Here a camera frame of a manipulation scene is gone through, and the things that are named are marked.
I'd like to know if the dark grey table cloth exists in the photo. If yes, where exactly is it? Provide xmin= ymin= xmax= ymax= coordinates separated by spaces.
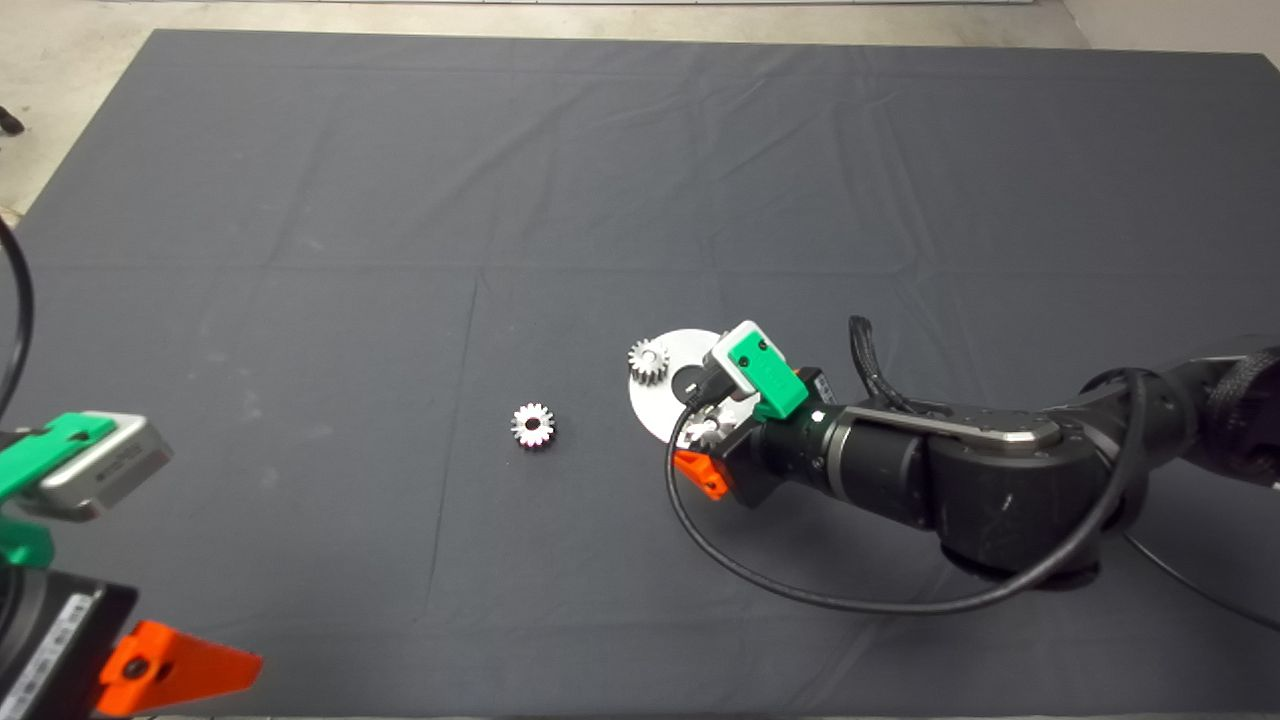
xmin=0 ymin=28 xmax=1280 ymax=719

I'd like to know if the left green camera mount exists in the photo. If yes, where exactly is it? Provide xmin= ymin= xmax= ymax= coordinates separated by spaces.
xmin=0 ymin=413 xmax=116 ymax=569

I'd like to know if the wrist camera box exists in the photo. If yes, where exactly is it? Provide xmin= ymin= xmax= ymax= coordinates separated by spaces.
xmin=40 ymin=412 xmax=173 ymax=521
xmin=705 ymin=320 xmax=771 ymax=401

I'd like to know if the camera black cable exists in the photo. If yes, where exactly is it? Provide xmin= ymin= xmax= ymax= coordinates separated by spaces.
xmin=0 ymin=215 xmax=36 ymax=416
xmin=665 ymin=370 xmax=1280 ymax=633

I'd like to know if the right camera black cable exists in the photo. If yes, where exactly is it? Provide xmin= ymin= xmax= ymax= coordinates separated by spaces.
xmin=665 ymin=370 xmax=1280 ymax=633

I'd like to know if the round metal plate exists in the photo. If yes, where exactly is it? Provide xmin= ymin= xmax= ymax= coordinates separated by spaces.
xmin=628 ymin=328 xmax=726 ymax=446

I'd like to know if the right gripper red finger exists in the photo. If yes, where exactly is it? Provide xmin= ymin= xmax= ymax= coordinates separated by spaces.
xmin=673 ymin=450 xmax=731 ymax=501

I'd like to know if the small steel gear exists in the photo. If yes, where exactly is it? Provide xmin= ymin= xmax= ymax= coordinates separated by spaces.
xmin=510 ymin=402 xmax=557 ymax=451
xmin=628 ymin=338 xmax=671 ymax=386

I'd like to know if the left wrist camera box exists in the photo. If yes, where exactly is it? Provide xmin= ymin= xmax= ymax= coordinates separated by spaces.
xmin=40 ymin=412 xmax=173 ymax=521

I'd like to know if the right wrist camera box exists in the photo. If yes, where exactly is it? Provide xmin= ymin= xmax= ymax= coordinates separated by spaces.
xmin=705 ymin=320 xmax=771 ymax=401

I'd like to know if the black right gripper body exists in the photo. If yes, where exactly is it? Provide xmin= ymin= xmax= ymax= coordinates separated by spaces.
xmin=715 ymin=368 xmax=839 ymax=509

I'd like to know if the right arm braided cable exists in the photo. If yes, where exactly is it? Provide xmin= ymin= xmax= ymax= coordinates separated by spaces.
xmin=848 ymin=315 xmax=941 ymax=416

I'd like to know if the right green camera mount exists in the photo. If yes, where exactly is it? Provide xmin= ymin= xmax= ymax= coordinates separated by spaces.
xmin=725 ymin=330 xmax=809 ymax=421

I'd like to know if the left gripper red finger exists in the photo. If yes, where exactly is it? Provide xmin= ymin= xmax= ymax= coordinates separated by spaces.
xmin=97 ymin=620 xmax=264 ymax=717

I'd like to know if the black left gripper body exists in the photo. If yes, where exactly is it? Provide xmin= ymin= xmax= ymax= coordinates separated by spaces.
xmin=0 ymin=568 xmax=138 ymax=720

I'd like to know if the left camera black cable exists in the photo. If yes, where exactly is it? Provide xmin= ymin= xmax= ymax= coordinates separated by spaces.
xmin=0 ymin=215 xmax=36 ymax=416

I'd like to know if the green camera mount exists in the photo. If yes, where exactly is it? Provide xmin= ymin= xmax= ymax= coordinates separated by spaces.
xmin=725 ymin=330 xmax=809 ymax=421
xmin=0 ymin=413 xmax=116 ymax=569

